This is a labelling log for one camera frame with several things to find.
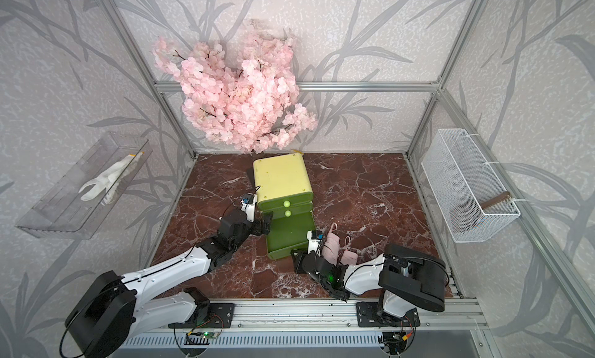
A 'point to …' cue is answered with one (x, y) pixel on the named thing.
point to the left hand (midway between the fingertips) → (261, 210)
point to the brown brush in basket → (473, 215)
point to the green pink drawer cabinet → (284, 198)
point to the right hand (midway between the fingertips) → (290, 253)
